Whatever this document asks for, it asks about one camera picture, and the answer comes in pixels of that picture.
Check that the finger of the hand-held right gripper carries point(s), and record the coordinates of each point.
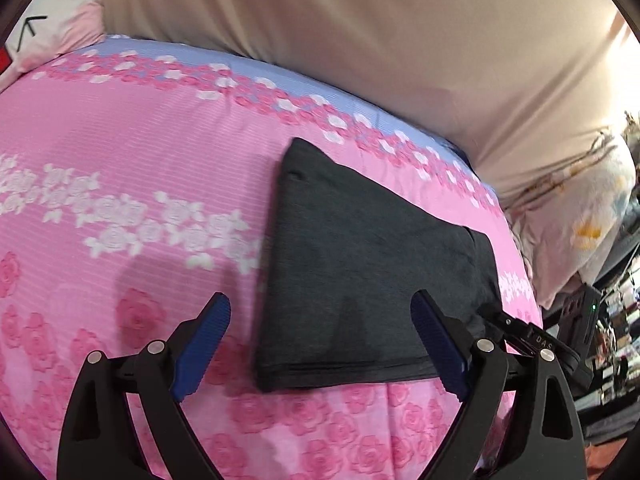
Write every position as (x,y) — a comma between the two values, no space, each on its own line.
(525,336)

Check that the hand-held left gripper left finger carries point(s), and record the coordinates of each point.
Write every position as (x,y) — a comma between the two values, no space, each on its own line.
(207,340)

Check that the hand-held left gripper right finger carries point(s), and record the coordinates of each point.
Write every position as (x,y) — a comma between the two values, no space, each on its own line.
(440,347)

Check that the dark grey pants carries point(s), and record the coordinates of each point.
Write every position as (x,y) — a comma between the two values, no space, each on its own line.
(350,260)

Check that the cluttered shelf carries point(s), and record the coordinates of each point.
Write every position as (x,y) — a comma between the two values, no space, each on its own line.
(620,340)

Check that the floral cream pillow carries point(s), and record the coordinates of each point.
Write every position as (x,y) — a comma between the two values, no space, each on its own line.
(575,210)

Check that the pink rose print bedsheet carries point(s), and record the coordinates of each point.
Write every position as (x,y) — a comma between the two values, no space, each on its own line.
(125,160)

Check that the beige cloth cover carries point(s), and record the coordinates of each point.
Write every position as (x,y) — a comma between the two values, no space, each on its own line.
(375,35)

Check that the white rabbit face pillow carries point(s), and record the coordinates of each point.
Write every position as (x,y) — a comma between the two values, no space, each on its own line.
(55,35)

